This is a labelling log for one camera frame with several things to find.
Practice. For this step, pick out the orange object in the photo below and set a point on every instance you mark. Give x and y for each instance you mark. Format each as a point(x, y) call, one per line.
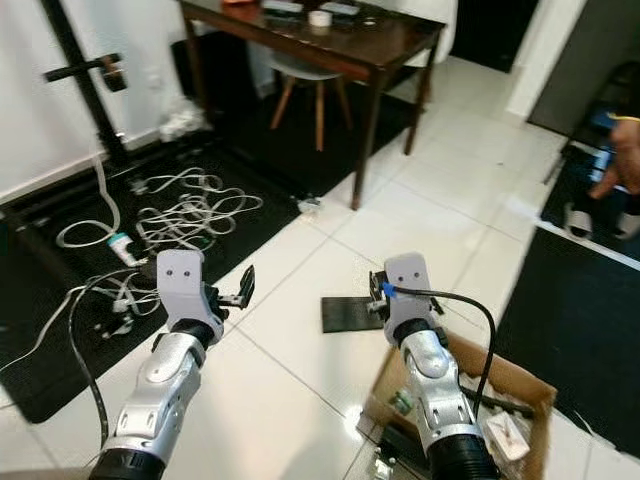
point(240, 2)

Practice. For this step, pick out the dark wooden table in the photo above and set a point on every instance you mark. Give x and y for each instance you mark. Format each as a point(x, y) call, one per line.
point(370, 45)

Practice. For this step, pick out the brown cardboard box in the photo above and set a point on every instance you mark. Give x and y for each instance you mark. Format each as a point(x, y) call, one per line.
point(510, 375)

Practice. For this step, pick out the green labelled can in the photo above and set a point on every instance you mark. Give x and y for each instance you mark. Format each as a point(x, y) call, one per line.
point(405, 405)

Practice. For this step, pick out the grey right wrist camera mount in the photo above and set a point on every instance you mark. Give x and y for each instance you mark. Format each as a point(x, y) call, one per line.
point(408, 275)

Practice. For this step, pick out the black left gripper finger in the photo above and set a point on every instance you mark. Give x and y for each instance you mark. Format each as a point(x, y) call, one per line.
point(246, 286)

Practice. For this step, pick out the black pole stand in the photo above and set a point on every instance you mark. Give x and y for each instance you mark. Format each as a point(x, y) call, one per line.
point(82, 70)

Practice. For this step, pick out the black square pad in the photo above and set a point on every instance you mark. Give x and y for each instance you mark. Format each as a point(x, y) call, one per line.
point(345, 315)

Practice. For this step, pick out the small white plug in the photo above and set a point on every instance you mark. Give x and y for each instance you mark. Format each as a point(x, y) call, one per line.
point(309, 204)

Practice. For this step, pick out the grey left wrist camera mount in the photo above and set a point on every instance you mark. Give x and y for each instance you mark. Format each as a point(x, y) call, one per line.
point(182, 275)

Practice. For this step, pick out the seated person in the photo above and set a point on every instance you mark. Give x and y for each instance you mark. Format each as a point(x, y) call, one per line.
point(625, 160)

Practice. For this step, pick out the white crumpled bundle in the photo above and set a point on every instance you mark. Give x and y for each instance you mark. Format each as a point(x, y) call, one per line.
point(183, 122)

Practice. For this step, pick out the white tape roll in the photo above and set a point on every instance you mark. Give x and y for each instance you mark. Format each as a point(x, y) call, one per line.
point(320, 19)

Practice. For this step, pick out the white power strip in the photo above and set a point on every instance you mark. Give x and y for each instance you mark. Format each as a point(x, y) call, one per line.
point(125, 248)

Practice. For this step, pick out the grey slipper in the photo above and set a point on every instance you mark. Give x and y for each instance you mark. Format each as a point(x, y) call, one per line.
point(578, 222)
point(630, 226)

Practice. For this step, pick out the white chair with wooden legs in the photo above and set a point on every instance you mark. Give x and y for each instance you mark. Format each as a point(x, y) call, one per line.
point(300, 70)

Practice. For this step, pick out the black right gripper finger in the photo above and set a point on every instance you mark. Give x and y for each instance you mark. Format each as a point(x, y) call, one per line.
point(376, 284)

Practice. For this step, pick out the grey door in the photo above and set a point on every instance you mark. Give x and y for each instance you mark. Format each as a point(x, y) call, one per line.
point(585, 50)

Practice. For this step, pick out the large black floor mat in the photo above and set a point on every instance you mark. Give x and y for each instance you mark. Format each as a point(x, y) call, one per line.
point(40, 370)

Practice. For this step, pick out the white plastic packet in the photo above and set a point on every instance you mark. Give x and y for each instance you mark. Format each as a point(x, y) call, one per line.
point(505, 435)

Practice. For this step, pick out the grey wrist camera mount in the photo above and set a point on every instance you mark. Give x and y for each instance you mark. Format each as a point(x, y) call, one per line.
point(182, 275)
point(408, 275)

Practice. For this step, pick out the black flat device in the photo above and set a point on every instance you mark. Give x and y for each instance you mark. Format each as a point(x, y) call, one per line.
point(342, 8)
point(282, 7)

